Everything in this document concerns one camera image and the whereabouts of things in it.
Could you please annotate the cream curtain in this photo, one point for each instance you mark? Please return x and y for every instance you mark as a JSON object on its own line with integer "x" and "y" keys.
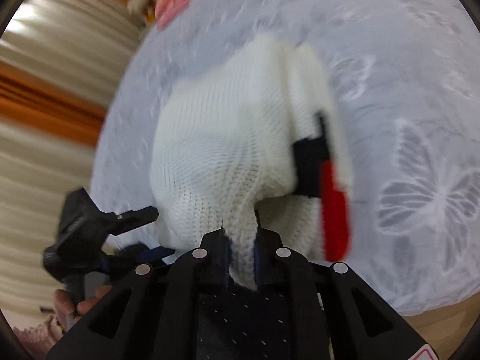
{"x": 83, "y": 47}

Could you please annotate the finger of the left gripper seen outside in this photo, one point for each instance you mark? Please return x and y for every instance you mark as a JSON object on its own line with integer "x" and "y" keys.
{"x": 117, "y": 224}

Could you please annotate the orange curtain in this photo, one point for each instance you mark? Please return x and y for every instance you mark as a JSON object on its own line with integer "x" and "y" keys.
{"x": 33, "y": 102}

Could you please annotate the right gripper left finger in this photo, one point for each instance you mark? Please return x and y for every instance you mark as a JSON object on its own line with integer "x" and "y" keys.
{"x": 166, "y": 313}

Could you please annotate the white red black knit sweater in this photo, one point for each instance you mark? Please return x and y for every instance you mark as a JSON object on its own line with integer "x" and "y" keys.
{"x": 223, "y": 154}

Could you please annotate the black dotted trousers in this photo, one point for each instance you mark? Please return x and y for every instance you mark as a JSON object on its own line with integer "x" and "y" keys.
{"x": 237, "y": 323}

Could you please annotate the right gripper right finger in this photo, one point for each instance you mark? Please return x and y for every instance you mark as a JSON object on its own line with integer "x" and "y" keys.
{"x": 359, "y": 323}

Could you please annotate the grey butterfly bed sheet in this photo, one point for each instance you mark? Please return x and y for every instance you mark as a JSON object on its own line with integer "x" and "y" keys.
{"x": 404, "y": 75}

